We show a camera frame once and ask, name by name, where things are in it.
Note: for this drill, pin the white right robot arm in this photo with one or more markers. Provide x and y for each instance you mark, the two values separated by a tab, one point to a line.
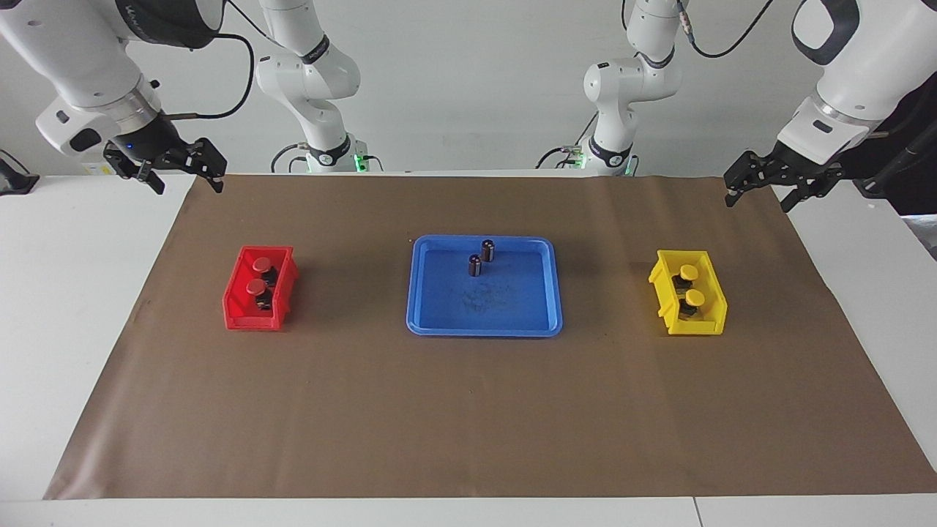
73	58

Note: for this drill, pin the grey metal object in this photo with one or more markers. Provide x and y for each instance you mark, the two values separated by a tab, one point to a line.
924	234

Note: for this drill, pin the blue plastic tray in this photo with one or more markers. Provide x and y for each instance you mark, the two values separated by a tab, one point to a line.
476	307

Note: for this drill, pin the red push button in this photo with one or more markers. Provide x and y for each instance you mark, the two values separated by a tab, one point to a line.
255	287
262	264

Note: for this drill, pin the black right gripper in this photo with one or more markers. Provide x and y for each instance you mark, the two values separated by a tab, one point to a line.
165	150

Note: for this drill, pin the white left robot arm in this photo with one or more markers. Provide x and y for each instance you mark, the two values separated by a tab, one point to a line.
864	58

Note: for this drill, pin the red plastic bin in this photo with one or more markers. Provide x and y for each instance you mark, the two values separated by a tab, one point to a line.
238	293

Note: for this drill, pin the white wall socket strip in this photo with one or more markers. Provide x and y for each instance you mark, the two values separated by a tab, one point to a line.
94	168

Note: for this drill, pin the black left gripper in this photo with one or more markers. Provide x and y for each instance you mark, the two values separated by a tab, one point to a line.
783	168

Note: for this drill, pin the black cylindrical capacitor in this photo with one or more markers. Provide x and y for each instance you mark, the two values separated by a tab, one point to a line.
474	264
487	250

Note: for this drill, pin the black clamp foot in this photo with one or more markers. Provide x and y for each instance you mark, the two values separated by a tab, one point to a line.
15	181

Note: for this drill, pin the yellow push button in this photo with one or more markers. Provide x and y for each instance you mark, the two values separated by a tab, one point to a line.
688	272
695	298

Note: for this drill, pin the black stand leg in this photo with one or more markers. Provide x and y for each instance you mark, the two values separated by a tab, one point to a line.
897	165

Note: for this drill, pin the yellow plastic bin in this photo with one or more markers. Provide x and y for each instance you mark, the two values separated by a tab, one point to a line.
714	300

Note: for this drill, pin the brown paper mat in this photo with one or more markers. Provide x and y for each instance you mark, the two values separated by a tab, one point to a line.
468	410

